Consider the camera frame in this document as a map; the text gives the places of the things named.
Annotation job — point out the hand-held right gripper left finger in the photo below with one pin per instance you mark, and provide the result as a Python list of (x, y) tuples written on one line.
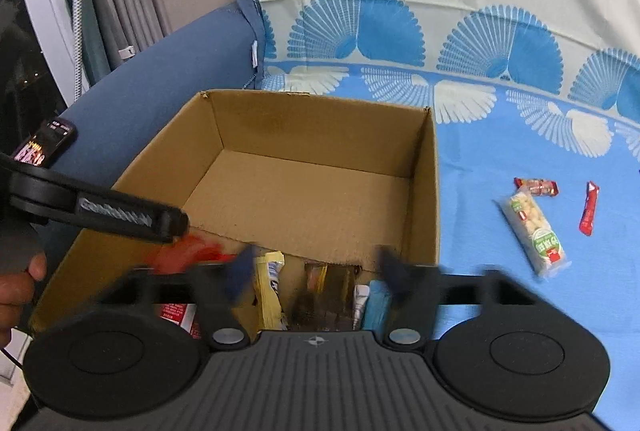
[(239, 276)]

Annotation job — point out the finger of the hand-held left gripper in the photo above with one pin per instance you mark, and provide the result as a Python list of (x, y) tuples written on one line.
[(130, 213)]

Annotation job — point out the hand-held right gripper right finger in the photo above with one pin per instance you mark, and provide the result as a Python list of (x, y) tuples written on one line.
[(396, 278)]

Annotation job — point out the yellow snack packet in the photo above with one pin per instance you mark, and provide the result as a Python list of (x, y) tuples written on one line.
[(270, 291)]

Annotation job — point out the light blue snack packet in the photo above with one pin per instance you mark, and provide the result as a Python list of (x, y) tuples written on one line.
[(376, 308)]

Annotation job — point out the small white snack packet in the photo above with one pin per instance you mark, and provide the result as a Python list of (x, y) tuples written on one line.
[(360, 306)]

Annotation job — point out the black brown snack packet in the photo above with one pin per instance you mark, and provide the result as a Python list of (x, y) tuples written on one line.
[(325, 296)]

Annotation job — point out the brown cardboard box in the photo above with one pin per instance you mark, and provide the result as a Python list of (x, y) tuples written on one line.
[(300, 191)]

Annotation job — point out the person's left hand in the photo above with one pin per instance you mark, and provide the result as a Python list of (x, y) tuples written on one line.
[(15, 306)]

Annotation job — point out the black smartphone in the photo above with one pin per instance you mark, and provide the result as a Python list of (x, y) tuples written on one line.
[(46, 142)]

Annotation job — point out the white green rice bar packet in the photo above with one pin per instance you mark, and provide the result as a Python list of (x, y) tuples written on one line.
[(532, 228)]

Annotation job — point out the blue sofa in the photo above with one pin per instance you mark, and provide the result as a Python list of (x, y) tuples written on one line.
[(170, 66)]

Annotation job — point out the blue fan printed blanket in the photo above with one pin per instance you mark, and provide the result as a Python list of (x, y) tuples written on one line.
[(500, 146)]

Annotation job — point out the small red brown snack bar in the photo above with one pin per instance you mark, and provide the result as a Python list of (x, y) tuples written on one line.
[(537, 187)]

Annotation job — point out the teal cloth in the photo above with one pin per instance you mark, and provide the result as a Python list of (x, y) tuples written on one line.
[(80, 11)]

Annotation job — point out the white sofa tag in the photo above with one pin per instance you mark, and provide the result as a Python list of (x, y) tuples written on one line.
[(254, 58)]

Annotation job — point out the thin red snack stick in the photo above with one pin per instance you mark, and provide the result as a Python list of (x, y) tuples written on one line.
[(589, 208)]

